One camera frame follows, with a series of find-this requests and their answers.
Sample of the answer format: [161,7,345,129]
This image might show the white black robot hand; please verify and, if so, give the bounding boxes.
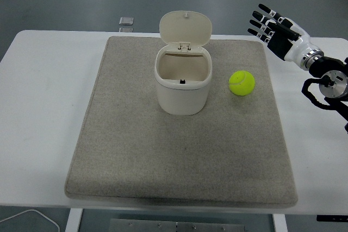
[246,3,316,63]

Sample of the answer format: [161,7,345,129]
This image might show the yellow-green tennis ball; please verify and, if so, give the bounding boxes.
[228,70,256,97]

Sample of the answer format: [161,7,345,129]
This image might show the cream bin with flip lid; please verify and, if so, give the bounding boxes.
[154,10,213,116]

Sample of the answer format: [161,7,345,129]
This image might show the beige fabric mat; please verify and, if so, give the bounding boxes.
[64,35,299,207]

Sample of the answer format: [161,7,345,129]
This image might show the white table leg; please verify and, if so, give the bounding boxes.
[65,208,84,232]
[271,212,288,232]

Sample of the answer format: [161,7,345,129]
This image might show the black table control panel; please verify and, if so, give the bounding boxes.
[316,215,348,222]

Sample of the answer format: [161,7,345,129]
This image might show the grey metal plate with screws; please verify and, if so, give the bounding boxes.
[109,218,245,232]

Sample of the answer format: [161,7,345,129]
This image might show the white cable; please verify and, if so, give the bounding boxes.
[0,209,60,232]

